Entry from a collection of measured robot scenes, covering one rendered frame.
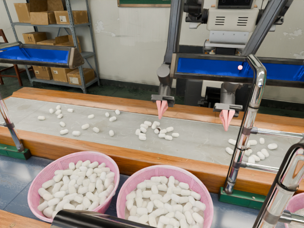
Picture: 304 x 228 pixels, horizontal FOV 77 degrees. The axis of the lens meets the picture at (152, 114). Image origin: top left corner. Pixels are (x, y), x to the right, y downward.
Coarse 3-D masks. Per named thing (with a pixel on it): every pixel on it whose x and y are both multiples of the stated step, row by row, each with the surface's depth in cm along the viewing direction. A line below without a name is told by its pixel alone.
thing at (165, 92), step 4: (160, 88) 87; (164, 88) 86; (168, 88) 86; (160, 92) 86; (164, 92) 85; (168, 92) 86; (164, 96) 84; (168, 96) 83; (172, 96) 83; (168, 100) 87; (172, 100) 86
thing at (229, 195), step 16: (256, 64) 46; (256, 80) 44; (256, 96) 45; (256, 112) 47; (240, 128) 51; (256, 128) 49; (240, 144) 52; (240, 160) 54; (224, 192) 62; (240, 192) 62; (256, 208) 61
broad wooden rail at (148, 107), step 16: (16, 96) 119; (32, 96) 117; (48, 96) 115; (64, 96) 114; (80, 96) 114; (96, 96) 114; (144, 112) 101; (176, 112) 98; (192, 112) 98; (208, 112) 98; (240, 112) 98; (272, 128) 88; (288, 128) 87
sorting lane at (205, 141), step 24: (0, 120) 96; (24, 120) 96; (48, 120) 96; (72, 120) 96; (96, 120) 96; (120, 120) 96; (144, 120) 96; (168, 120) 96; (120, 144) 80; (144, 144) 80; (168, 144) 80; (192, 144) 80; (216, 144) 80; (264, 144) 80; (288, 144) 80
